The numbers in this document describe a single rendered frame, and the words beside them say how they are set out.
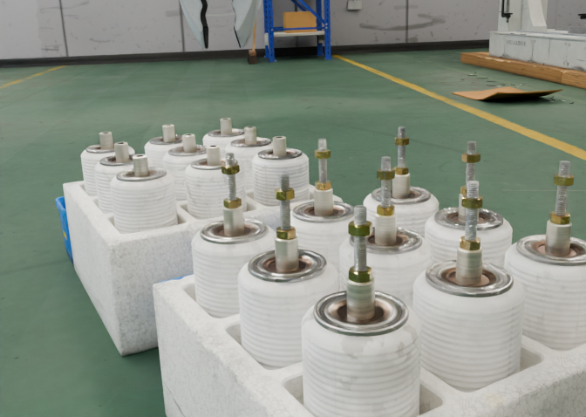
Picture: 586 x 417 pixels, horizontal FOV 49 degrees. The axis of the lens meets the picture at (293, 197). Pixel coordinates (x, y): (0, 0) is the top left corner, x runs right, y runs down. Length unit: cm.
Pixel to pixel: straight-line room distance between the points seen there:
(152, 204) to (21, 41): 636
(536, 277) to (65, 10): 672
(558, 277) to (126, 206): 61
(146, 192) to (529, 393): 60
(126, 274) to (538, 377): 58
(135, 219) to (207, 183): 12
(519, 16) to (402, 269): 468
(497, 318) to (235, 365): 23
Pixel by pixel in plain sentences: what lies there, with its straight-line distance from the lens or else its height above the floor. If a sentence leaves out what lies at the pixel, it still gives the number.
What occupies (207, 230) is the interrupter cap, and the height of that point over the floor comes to 25.
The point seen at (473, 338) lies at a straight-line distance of 56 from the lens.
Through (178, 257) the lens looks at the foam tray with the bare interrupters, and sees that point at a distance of 97.
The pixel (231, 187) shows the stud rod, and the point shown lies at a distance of 69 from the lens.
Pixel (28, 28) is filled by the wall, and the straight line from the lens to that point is 725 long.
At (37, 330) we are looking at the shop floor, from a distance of 114.
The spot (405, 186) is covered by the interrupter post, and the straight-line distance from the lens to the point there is 82.
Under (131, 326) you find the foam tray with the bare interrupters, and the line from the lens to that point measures 99.
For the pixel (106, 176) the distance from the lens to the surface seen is 108.
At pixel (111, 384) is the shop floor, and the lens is 95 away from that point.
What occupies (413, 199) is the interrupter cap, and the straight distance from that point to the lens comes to 81.
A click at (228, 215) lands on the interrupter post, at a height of 27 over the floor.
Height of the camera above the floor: 49
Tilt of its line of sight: 16 degrees down
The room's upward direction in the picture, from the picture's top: 2 degrees counter-clockwise
